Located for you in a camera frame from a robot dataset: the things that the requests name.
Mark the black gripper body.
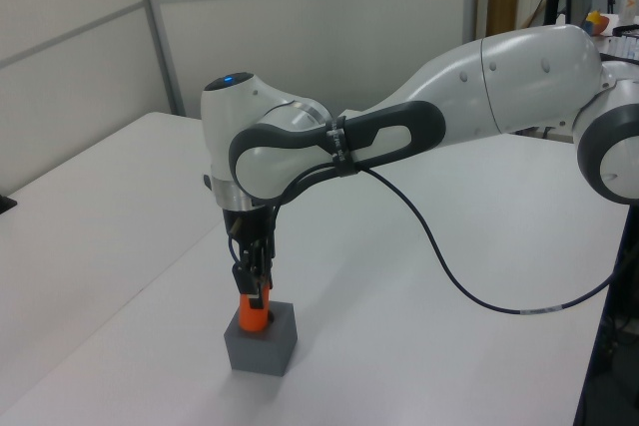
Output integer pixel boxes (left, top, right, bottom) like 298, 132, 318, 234
223, 204, 278, 268

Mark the orange cylinder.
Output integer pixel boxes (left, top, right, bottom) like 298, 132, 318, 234
238, 289, 273, 335

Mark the grey block with round hole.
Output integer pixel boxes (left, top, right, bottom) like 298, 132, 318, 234
223, 299, 300, 378

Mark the wooden panel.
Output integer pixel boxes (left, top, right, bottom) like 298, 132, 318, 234
485, 0, 521, 37

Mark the yellow and red toy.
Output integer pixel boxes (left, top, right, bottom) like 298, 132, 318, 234
582, 10, 611, 37

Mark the black cable strap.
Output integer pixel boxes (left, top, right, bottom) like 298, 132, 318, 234
322, 116, 361, 181

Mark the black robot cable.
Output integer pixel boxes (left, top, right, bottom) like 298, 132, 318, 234
227, 164, 618, 319

